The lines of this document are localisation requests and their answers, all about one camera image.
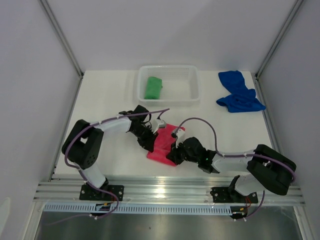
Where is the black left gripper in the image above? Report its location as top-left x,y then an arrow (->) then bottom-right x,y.
130,124 -> 159,153

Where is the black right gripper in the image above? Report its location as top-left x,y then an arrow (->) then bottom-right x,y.
166,139 -> 200,166

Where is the pink microfiber towel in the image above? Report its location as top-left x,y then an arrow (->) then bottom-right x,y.
146,124 -> 177,167

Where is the green microfiber towel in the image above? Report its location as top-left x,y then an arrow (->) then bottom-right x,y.
144,76 -> 163,100

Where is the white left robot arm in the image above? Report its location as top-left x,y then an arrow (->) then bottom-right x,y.
61,105 -> 158,200

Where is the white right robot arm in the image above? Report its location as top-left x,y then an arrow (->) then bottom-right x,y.
166,137 -> 297,202

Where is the white plastic basket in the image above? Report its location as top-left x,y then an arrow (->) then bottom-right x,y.
136,65 -> 201,107

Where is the blue microfiber towel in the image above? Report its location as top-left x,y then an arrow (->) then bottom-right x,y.
216,70 -> 266,113

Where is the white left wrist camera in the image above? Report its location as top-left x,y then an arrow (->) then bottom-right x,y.
151,118 -> 167,133

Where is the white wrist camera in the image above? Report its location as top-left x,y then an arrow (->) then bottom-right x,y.
171,127 -> 185,148
151,118 -> 167,133

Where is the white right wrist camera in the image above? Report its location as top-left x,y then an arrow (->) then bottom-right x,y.
171,127 -> 185,148

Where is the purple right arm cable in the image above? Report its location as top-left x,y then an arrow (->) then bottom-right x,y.
172,117 -> 298,223

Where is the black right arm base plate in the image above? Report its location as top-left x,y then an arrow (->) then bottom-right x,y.
210,175 -> 258,204

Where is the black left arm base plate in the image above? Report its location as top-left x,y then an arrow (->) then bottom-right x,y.
79,184 -> 125,201

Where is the white slotted cable duct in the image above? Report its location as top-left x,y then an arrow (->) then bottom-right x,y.
43,202 -> 232,216

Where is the aluminium front rail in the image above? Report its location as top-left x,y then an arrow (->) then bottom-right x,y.
33,174 -> 306,206

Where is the aluminium frame post left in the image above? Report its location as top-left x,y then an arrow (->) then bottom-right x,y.
38,0 -> 84,79

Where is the aluminium frame post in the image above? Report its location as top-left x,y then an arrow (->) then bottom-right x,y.
255,0 -> 306,81
38,0 -> 84,79

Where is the aluminium frame post right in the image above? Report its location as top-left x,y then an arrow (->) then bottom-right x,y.
255,0 -> 306,81

